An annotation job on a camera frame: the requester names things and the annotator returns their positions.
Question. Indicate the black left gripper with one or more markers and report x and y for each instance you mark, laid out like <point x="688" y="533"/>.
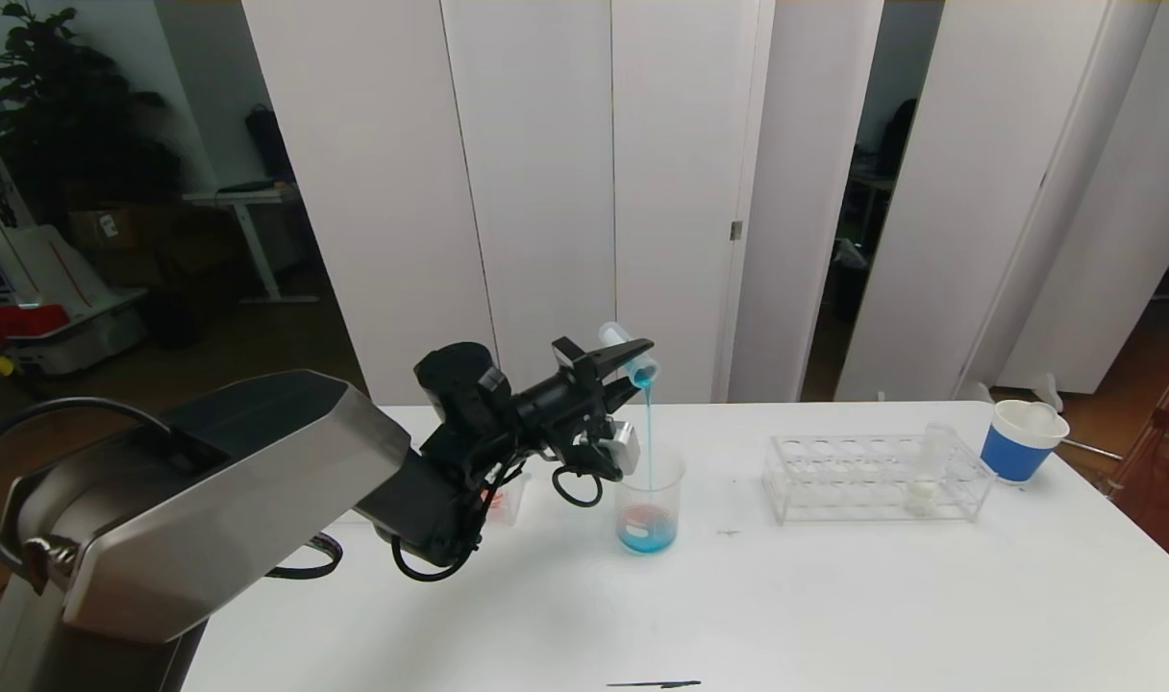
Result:
<point x="578" y="370"/>

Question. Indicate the test tube with blue pigment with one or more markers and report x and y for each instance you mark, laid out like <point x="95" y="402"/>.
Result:
<point x="615" y="336"/>

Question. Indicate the test tube with red pigment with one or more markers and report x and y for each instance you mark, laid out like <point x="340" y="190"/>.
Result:
<point x="1039" y="415"/>
<point x="493" y="496"/>

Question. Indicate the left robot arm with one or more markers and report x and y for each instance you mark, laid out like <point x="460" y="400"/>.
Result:
<point x="210" y="500"/>

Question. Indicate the clear plastic test tube rack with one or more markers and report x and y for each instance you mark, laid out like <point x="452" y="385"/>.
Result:
<point x="863" y="505"/>
<point x="517" y="500"/>

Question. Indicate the clear glass beaker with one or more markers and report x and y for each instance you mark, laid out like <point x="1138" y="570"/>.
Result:
<point x="647" y="538"/>

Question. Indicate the test tube with white pigment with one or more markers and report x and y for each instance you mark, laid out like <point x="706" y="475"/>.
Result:
<point x="921" y="492"/>

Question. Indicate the white folding screen panel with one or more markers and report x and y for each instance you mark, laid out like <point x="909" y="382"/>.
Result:
<point x="373" y="192"/>
<point x="546" y="192"/>
<point x="1152" y="144"/>
<point x="681" y="144"/>
<point x="806" y="115"/>
<point x="979" y="96"/>

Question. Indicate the blue paper cup white rim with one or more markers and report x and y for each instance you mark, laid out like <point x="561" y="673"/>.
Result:
<point x="1012" y="459"/>

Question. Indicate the white office desk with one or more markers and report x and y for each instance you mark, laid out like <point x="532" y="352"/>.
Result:
<point x="248" y="197"/>

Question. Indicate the black backpack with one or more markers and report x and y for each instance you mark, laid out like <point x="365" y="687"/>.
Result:
<point x="269" y="144"/>

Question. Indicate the white screen foot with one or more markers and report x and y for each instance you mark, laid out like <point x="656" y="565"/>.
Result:
<point x="1044" y="389"/>

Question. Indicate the brown cardboard box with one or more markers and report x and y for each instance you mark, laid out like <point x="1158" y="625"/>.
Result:
<point x="113" y="231"/>

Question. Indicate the grey plastic crate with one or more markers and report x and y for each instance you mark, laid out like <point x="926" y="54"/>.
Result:
<point x="85" y="348"/>

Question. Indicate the white panel with red stripe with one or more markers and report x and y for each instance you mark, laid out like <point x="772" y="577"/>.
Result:
<point x="56" y="274"/>

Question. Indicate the red plastic bin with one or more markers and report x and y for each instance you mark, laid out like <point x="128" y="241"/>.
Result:
<point x="17" y="322"/>

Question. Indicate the dark green potted plant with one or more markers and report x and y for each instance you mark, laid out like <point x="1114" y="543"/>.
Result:
<point x="65" y="125"/>

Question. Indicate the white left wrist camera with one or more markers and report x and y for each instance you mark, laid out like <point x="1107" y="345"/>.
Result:
<point x="623" y="447"/>

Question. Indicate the metal frame stand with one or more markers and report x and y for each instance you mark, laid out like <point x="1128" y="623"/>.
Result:
<point x="1161" y="420"/>

